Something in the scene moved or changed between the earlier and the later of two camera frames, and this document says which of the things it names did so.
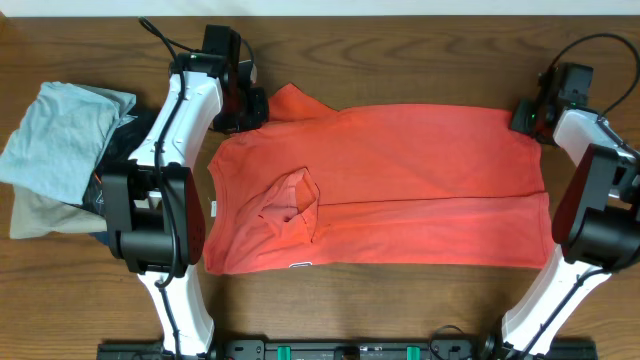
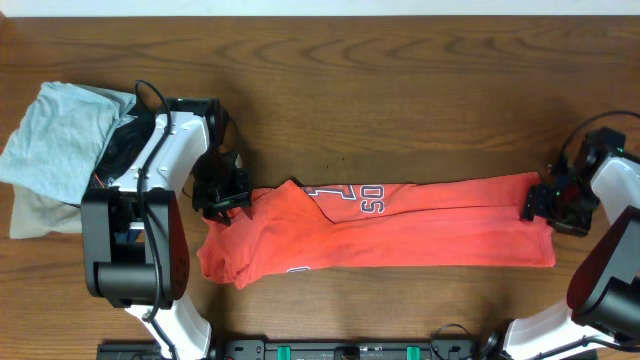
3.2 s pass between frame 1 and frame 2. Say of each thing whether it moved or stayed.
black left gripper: moved
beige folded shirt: stayed
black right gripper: moved
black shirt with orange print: stayed
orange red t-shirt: moved
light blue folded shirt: stayed
